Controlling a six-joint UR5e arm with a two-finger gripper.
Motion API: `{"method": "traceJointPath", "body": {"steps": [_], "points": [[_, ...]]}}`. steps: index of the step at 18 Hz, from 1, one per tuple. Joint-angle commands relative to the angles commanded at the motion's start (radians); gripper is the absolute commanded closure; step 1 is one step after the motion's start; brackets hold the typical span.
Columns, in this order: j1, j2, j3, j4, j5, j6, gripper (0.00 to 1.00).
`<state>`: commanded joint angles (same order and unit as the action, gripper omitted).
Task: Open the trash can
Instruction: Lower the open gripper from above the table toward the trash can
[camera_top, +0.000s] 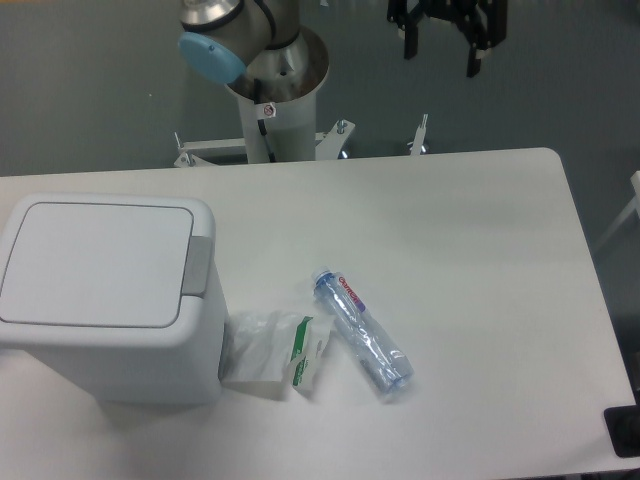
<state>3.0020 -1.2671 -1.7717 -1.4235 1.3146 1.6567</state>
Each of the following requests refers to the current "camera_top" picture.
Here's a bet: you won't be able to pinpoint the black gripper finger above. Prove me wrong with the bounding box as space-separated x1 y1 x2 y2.
387 9 423 60
453 9 506 77

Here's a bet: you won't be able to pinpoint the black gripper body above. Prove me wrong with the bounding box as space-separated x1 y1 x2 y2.
387 0 508 30

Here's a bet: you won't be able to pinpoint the white plastic trash can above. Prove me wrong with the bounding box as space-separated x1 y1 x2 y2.
1 193 228 405

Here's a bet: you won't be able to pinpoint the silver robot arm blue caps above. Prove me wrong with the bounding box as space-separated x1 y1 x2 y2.
178 1 508 104

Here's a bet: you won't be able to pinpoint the white green plastic wrapper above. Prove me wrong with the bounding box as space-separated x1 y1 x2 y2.
219 311 334 400

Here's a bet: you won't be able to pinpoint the clear plastic water bottle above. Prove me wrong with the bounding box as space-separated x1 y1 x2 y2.
311 267 414 396

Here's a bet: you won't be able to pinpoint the black clamp at table edge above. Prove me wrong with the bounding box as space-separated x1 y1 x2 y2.
604 405 639 458

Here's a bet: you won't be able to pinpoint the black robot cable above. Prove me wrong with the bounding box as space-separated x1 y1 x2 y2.
252 77 277 164

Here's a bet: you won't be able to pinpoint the white frame at right edge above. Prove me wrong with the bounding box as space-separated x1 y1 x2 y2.
592 171 639 255

